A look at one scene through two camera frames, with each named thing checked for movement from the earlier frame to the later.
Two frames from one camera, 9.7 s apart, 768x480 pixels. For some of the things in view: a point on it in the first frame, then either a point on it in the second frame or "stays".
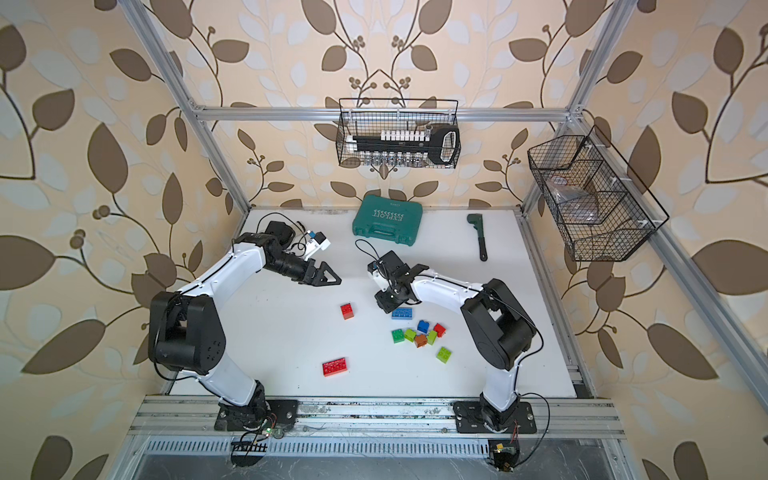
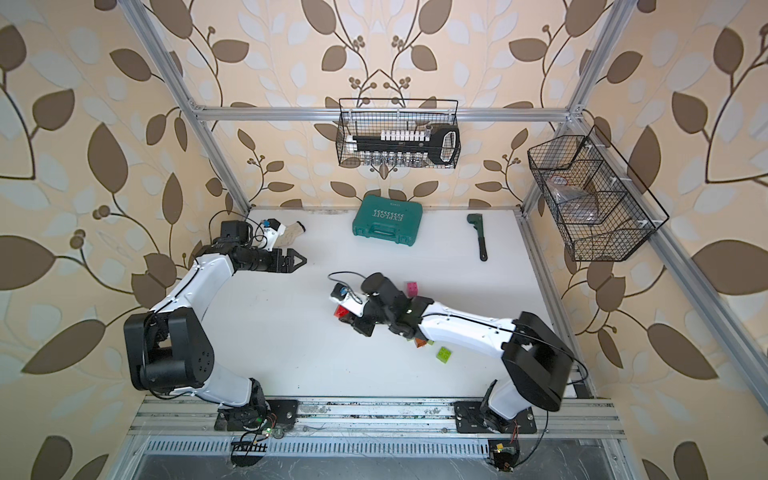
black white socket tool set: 440,142 stays
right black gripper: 386,306 -> 365,326
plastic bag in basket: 574,205 stays
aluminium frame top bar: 261,114 stays
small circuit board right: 504,453 stays
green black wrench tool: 476,219 stays
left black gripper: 317,276 -> 276,255
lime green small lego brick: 443,354 stays
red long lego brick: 334,367 -> 340,311
